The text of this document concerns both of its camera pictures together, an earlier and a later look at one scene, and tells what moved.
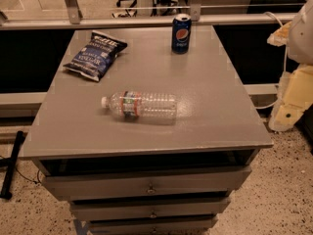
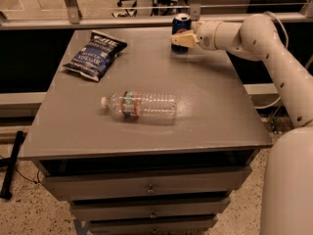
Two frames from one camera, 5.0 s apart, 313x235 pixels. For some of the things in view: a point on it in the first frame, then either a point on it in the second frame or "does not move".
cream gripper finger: [280, 37] → [196, 24]
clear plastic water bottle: [140, 105] does not move
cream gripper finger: [284, 117] → [186, 39]
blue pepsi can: [181, 34] does not move
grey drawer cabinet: [149, 176] does not move
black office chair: [167, 0] does not move
